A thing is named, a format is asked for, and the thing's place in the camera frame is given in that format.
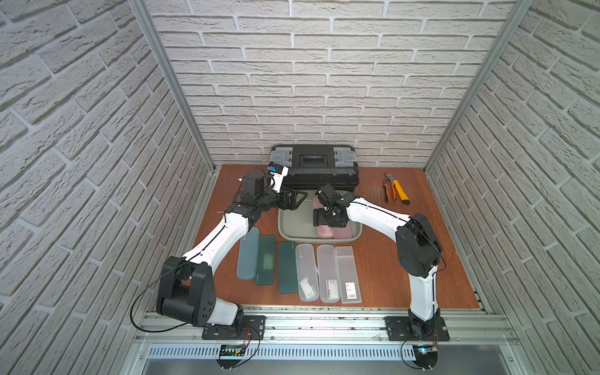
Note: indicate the grey-blue pencil case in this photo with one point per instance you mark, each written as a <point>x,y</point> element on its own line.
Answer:
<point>248,255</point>

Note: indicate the aluminium rail frame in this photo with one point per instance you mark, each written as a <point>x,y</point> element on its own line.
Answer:
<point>329,340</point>

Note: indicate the black plastic toolbox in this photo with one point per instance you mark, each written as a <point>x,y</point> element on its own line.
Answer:
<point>312,166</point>

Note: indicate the clear rectangular pencil case barcode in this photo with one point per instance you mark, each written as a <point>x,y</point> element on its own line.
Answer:
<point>348,276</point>

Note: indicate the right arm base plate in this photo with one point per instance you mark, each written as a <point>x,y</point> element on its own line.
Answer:
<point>411,328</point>

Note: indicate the clear pencil case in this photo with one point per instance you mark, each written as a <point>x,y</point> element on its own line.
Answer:
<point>306,265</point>
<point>328,274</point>

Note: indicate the left controller board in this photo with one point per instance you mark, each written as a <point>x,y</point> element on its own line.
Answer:
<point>231,355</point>

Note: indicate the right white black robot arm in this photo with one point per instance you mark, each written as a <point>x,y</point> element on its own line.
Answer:
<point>419,250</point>

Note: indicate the grey plastic storage tray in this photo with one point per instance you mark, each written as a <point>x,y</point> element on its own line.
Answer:
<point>297,225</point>

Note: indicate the dark green flat pencil case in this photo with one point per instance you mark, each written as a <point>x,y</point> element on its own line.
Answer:
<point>287,271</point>

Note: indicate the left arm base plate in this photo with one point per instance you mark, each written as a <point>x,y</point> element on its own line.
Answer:
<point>247,327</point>

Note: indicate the dark green translucent pencil case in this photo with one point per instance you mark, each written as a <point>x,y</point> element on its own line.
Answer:
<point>266,258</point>

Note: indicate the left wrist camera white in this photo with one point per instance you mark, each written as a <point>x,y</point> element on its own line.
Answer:
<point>277,172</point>

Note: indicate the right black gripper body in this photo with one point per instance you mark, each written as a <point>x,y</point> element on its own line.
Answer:
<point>324,217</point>

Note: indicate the plain pink pencil case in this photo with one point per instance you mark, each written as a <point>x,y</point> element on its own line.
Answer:
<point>345,232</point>

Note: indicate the right controller board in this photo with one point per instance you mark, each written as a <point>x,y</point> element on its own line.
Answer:
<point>426,357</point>

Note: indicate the orange handled pliers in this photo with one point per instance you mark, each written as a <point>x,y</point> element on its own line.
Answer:
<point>390,194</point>

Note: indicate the pink pencil case with label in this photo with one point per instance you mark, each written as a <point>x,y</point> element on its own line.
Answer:
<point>323,231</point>

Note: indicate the controller board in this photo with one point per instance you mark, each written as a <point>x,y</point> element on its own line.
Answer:
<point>426,357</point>
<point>231,355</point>

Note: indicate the yellow utility knife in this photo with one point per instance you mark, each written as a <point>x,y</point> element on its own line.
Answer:
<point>399,193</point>

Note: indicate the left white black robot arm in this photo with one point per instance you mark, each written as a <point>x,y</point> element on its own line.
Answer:
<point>187,289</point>

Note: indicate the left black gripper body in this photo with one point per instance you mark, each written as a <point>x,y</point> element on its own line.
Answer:
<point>287,199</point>

